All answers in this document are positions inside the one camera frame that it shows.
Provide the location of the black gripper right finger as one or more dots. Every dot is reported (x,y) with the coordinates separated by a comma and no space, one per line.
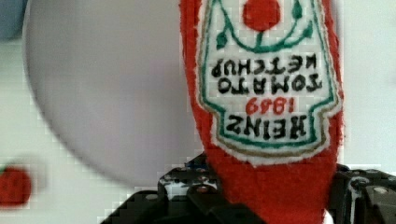
(362,197)

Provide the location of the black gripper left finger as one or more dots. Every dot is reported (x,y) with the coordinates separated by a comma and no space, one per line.
(191,194)

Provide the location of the red plush ketchup bottle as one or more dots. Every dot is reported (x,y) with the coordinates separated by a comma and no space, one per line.
(266,95)

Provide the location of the grey round plate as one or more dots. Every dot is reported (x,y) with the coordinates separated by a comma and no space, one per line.
(109,80)

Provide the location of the red toy strawberry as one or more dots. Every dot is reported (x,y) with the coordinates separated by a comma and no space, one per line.
(15,187)

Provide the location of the blue bowl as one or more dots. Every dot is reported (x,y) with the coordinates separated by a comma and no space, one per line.
(11,18)

